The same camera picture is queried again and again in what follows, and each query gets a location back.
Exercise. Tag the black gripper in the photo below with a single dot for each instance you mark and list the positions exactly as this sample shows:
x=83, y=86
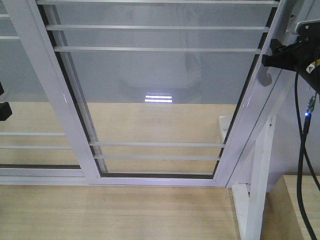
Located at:
x=5, y=111
x=303, y=55

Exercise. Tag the grey curved door handle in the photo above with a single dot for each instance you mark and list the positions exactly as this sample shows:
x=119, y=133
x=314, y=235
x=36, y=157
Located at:
x=264, y=76

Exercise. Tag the white sliding glass door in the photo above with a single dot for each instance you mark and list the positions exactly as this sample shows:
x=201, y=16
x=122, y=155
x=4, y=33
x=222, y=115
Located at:
x=158, y=139

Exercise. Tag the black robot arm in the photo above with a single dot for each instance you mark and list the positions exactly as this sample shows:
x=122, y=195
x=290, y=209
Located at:
x=180, y=73

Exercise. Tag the white door bottom track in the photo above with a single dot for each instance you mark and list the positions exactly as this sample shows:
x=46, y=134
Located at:
x=109, y=181

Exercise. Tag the fixed white glass panel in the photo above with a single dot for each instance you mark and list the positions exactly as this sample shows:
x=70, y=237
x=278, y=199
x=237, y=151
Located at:
x=44, y=136

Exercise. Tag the wooden box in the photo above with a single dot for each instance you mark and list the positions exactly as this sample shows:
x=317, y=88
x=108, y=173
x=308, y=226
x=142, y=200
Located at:
x=282, y=219

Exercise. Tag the white rear support bracket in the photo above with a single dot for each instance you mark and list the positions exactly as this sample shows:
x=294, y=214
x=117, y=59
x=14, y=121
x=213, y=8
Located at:
x=224, y=124

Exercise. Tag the white support bracket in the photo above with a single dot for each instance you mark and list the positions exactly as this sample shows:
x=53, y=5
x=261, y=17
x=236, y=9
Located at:
x=224, y=124
x=249, y=199

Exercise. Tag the white front support bracket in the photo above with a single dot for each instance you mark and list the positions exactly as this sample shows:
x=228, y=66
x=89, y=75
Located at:
x=249, y=199

